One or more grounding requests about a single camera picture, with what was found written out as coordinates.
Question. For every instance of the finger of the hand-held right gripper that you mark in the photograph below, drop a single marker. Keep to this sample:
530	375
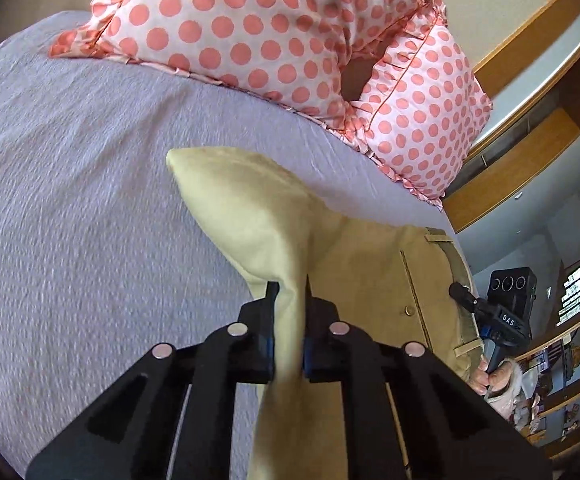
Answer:
462	297

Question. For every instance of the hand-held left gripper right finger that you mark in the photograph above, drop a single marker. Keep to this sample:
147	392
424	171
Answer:
308	358

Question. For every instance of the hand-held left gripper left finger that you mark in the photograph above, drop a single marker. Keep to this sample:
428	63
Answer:
268	356

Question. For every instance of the khaki pants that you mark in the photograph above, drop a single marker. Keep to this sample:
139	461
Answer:
250	220

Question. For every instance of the person's right hand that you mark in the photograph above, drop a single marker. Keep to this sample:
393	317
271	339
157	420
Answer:
495	379

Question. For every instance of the window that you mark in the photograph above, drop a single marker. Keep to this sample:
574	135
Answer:
577	290

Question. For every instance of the wooden bookshelf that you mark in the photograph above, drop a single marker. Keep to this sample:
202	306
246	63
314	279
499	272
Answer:
575	385

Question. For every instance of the small pink polka dot pillow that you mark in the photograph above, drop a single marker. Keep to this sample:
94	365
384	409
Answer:
420	110

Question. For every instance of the lavender bed sheet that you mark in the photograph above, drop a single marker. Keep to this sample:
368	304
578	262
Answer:
80	200

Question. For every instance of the large pink polka dot pillow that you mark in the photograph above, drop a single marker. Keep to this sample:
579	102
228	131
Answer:
250	25

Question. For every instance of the wooden wall shelf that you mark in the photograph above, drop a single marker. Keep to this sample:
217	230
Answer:
530	135

